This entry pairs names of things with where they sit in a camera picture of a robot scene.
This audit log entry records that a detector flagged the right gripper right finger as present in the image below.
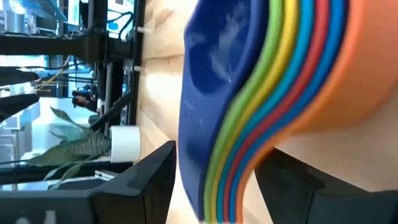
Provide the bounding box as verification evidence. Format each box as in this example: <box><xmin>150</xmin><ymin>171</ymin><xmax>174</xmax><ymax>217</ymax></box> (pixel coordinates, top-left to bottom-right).
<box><xmin>254</xmin><ymin>147</ymin><xmax>398</xmax><ymax>224</ymax></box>

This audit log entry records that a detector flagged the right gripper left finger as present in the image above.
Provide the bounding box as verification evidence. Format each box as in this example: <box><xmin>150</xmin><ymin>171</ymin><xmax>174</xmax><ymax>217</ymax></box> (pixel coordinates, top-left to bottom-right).
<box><xmin>0</xmin><ymin>139</ymin><xmax>178</xmax><ymax>224</ymax></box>

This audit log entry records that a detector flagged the teal measuring cup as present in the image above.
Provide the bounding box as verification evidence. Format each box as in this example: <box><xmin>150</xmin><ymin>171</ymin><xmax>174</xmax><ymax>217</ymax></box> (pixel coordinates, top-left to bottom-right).
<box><xmin>216</xmin><ymin>0</ymin><xmax>315</xmax><ymax>223</ymax></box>

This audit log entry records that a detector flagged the dark blue measuring cup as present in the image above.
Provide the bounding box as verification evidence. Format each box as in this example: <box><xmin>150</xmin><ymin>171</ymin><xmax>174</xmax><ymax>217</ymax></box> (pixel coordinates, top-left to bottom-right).
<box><xmin>177</xmin><ymin>0</ymin><xmax>271</xmax><ymax>222</ymax></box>

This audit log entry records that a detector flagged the yellow measuring cup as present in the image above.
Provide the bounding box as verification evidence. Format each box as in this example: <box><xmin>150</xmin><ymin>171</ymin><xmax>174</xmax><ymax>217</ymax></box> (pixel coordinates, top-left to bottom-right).
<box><xmin>210</xmin><ymin>0</ymin><xmax>300</xmax><ymax>223</ymax></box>

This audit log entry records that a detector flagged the green measuring cup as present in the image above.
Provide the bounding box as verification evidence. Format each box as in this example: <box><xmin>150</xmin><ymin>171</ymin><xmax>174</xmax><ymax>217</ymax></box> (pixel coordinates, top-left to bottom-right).
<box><xmin>203</xmin><ymin>0</ymin><xmax>285</xmax><ymax>223</ymax></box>

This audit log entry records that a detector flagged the orange measuring cup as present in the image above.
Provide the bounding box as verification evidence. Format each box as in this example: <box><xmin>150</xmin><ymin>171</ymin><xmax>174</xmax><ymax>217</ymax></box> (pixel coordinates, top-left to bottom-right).
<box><xmin>235</xmin><ymin>0</ymin><xmax>398</xmax><ymax>223</ymax></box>

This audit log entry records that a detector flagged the teal artificial plant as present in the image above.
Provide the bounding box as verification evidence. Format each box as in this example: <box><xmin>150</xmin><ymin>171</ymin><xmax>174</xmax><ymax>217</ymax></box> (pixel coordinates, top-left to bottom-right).
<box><xmin>26</xmin><ymin>106</ymin><xmax>113</xmax><ymax>191</ymax></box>

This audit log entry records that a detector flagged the person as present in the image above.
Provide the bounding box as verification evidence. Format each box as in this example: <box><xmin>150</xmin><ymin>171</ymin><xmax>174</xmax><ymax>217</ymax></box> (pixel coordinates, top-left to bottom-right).
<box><xmin>71</xmin><ymin>89</ymin><xmax>99</xmax><ymax>113</ymax></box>

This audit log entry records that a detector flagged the black metal table frame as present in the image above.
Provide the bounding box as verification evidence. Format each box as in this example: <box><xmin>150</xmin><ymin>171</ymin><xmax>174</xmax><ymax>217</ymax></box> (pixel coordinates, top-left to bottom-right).
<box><xmin>88</xmin><ymin>0</ymin><xmax>147</xmax><ymax>133</ymax></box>

